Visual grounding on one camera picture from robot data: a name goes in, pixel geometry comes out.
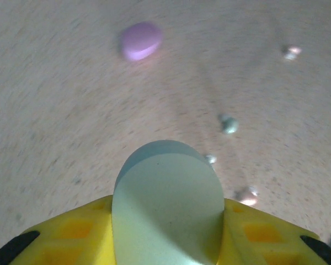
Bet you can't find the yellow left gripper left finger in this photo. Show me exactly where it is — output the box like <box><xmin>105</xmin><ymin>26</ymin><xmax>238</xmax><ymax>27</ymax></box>
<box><xmin>0</xmin><ymin>194</ymin><xmax>116</xmax><ymax>265</ymax></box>

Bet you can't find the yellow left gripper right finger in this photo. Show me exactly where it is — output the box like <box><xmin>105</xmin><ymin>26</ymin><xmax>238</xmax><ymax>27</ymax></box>
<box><xmin>219</xmin><ymin>198</ymin><xmax>331</xmax><ymax>265</ymax></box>

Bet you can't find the pale pink earbud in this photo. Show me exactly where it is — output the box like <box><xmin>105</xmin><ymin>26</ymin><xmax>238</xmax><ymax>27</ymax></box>
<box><xmin>233</xmin><ymin>185</ymin><xmax>259</xmax><ymax>207</ymax></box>
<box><xmin>280</xmin><ymin>44</ymin><xmax>303</xmax><ymax>61</ymax></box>

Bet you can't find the mint green earbud charging case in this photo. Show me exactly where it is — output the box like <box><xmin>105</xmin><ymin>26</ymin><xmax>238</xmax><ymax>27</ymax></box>
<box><xmin>111</xmin><ymin>140</ymin><xmax>226</xmax><ymax>265</ymax></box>

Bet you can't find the lilac earbud charging case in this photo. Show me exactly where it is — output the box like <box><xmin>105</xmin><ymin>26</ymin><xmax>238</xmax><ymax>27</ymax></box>
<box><xmin>119</xmin><ymin>21</ymin><xmax>164</xmax><ymax>62</ymax></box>

